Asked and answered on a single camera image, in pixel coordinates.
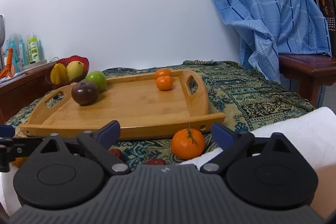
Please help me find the red jujube date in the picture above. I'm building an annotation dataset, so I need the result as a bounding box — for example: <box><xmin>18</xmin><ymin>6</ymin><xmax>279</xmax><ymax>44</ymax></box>
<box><xmin>109</xmin><ymin>149</ymin><xmax>123</xmax><ymax>160</ymax></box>
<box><xmin>145</xmin><ymin>159</ymin><xmax>166</xmax><ymax>165</ymax></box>

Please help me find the mandarin with stem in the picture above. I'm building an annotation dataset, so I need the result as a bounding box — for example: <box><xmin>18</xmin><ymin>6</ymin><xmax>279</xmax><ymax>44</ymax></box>
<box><xmin>171</xmin><ymin>126</ymin><xmax>206</xmax><ymax>160</ymax></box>

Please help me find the large orange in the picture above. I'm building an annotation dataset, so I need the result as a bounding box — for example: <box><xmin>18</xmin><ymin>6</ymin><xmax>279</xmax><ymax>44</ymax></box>
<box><xmin>11</xmin><ymin>157</ymin><xmax>28</xmax><ymax>168</ymax></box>

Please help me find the wooden sideboard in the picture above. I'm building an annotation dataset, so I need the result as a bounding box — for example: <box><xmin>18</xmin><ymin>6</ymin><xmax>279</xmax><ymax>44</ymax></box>
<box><xmin>0</xmin><ymin>63</ymin><xmax>54</xmax><ymax>124</ymax></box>

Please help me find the dark purple round fruit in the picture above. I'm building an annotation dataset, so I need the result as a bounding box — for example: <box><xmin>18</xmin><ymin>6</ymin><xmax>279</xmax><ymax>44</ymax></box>
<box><xmin>71</xmin><ymin>80</ymin><xmax>99</xmax><ymax>106</ymax></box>

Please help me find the white flat box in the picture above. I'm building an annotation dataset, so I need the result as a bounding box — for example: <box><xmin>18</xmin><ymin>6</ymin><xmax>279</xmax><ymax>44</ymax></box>
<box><xmin>21</xmin><ymin>59</ymin><xmax>47</xmax><ymax>72</ymax></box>

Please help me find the wooden serving tray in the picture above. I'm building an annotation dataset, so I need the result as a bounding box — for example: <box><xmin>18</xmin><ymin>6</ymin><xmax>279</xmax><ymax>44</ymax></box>
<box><xmin>19</xmin><ymin>70</ymin><xmax>226</xmax><ymax>140</ymax></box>

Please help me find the green apple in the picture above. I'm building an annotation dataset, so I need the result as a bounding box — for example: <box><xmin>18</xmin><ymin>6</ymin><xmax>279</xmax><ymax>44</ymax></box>
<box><xmin>85</xmin><ymin>71</ymin><xmax>107</xmax><ymax>92</ymax></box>

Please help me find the teal spray bottle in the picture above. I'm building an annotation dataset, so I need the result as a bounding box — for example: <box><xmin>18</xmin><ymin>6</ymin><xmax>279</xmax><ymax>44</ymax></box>
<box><xmin>10</xmin><ymin>35</ymin><xmax>21</xmax><ymax>73</ymax></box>
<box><xmin>18</xmin><ymin>36</ymin><xmax>28</xmax><ymax>67</ymax></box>

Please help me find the yellow starfruit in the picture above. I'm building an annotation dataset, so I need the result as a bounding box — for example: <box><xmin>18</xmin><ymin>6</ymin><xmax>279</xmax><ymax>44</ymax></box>
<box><xmin>50</xmin><ymin>63</ymin><xmax>68</xmax><ymax>84</ymax></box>

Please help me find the yellow mango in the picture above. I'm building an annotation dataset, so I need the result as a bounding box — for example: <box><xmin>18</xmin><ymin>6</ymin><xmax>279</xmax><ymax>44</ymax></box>
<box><xmin>66</xmin><ymin>61</ymin><xmax>84</xmax><ymax>81</ymax></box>

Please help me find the white towel right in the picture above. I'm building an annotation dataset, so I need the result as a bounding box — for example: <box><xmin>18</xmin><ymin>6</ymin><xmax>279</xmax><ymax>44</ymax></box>
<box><xmin>179</xmin><ymin>106</ymin><xmax>336</xmax><ymax>171</ymax></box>

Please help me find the green white bottle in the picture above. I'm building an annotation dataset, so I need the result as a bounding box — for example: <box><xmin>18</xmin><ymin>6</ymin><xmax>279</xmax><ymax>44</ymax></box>
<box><xmin>28</xmin><ymin>33</ymin><xmax>40</xmax><ymax>63</ymax></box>

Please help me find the red fruit bowl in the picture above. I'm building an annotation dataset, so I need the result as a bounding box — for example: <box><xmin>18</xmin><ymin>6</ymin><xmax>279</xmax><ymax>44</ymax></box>
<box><xmin>45</xmin><ymin>55</ymin><xmax>89</xmax><ymax>89</ymax></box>

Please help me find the middle mandarin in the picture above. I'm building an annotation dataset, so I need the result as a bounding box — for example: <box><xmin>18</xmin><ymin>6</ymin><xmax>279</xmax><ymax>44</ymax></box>
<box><xmin>155</xmin><ymin>76</ymin><xmax>173</xmax><ymax>91</ymax></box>

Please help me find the far mandarin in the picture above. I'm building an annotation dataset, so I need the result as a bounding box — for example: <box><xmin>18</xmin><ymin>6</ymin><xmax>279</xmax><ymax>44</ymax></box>
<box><xmin>154</xmin><ymin>68</ymin><xmax>171</xmax><ymax>79</ymax></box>

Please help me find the dark wooden side table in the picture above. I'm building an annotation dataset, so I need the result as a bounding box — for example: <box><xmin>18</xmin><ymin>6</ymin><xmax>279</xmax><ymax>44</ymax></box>
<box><xmin>279</xmin><ymin>54</ymin><xmax>336</xmax><ymax>105</ymax></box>

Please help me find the blue checked cloth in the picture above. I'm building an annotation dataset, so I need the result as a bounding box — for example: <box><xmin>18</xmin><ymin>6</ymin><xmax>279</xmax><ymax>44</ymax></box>
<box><xmin>213</xmin><ymin>0</ymin><xmax>331</xmax><ymax>83</ymax></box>

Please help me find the dark patterned cabinet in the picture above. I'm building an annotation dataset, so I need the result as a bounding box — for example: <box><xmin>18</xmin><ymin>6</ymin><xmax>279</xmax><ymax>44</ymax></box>
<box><xmin>318</xmin><ymin>0</ymin><xmax>336</xmax><ymax>57</ymax></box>

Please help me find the orange handled tool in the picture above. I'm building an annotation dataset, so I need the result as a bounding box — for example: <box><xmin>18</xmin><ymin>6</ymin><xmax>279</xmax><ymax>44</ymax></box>
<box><xmin>0</xmin><ymin>48</ymin><xmax>15</xmax><ymax>79</ymax></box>

